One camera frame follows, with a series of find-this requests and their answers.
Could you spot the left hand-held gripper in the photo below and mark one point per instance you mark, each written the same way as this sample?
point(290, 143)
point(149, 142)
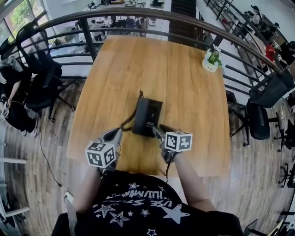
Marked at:
point(100, 153)

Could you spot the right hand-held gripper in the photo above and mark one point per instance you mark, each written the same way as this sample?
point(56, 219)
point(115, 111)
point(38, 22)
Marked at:
point(178, 141)

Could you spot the black telephone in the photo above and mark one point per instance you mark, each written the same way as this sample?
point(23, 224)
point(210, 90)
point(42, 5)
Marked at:
point(147, 116)

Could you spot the person's left forearm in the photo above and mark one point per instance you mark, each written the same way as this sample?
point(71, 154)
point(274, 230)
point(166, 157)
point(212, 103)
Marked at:
point(86, 191)

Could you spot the person's right forearm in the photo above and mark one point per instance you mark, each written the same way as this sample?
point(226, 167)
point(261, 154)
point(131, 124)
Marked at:
point(193, 184)

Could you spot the wooden table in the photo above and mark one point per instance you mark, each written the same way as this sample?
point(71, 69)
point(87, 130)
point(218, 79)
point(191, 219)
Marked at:
point(175, 92)

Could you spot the black star-print t-shirt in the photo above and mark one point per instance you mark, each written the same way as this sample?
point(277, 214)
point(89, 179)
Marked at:
point(143, 207)

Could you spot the white potted plant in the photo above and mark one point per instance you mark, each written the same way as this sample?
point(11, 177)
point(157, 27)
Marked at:
point(212, 61)

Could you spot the black mesh office chair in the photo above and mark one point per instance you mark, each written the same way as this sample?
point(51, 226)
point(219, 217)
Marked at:
point(41, 69)

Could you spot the dark metal railing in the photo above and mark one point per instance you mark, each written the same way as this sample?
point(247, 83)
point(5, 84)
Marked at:
point(87, 34)

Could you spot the white shelf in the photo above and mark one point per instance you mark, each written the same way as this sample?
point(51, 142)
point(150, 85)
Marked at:
point(11, 161)

